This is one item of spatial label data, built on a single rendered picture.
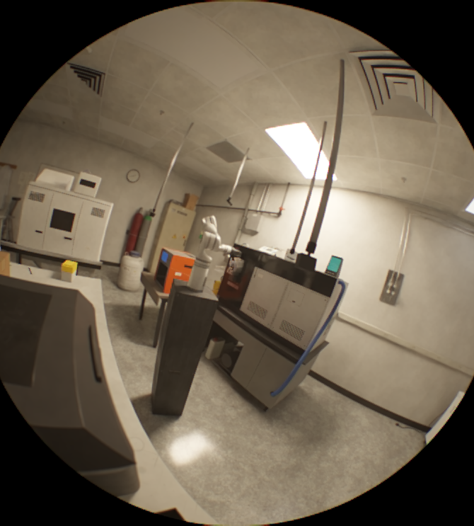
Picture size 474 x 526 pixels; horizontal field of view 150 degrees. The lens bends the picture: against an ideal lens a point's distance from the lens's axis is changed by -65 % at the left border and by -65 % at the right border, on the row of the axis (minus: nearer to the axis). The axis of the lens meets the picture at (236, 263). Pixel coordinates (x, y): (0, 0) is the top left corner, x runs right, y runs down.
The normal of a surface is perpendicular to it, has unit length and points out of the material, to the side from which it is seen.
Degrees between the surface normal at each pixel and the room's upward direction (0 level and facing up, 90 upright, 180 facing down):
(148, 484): 0
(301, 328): 90
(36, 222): 90
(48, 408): 0
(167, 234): 90
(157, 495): 0
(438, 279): 90
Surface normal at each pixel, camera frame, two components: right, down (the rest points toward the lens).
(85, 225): 0.67, 0.29
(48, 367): 0.32, -0.94
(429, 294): -0.68, -0.16
